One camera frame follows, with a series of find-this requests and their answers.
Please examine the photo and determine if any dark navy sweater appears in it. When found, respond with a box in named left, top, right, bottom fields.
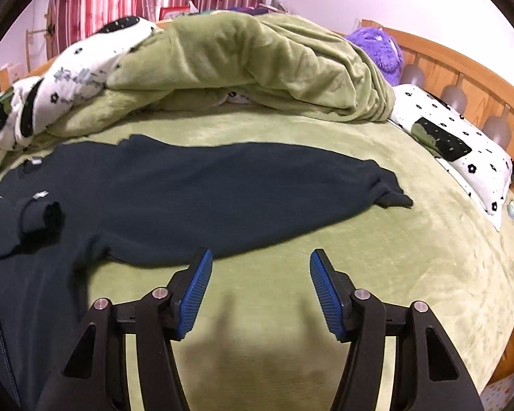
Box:
left=0, top=134, right=414, bottom=411

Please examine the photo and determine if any green and white printed quilt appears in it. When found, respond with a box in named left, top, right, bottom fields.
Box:
left=0, top=13, right=397, bottom=180

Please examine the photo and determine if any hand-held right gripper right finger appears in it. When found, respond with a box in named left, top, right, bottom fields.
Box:
left=309, top=248, right=485, bottom=411

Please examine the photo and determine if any green fleece bed sheet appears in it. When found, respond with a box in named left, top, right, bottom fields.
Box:
left=0, top=103, right=514, bottom=411

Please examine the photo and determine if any wooden coat rack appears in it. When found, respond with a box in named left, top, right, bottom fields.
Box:
left=26, top=6, right=56, bottom=73

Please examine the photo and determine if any white flower print pillow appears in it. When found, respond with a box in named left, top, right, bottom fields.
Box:
left=388, top=85, right=514, bottom=232

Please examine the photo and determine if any red chair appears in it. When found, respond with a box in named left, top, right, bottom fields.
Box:
left=160, top=5, right=191, bottom=21

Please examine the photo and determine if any purple plush toy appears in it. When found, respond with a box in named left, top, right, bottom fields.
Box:
left=346, top=26, right=404, bottom=87

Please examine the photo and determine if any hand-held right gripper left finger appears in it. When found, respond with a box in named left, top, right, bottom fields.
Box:
left=36, top=247, right=213, bottom=411

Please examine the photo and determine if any star patterned bin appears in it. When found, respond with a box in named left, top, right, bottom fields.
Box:
left=482, top=370, right=514, bottom=411

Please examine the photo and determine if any wooden bed frame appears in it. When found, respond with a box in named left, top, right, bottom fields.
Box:
left=0, top=19, right=514, bottom=386

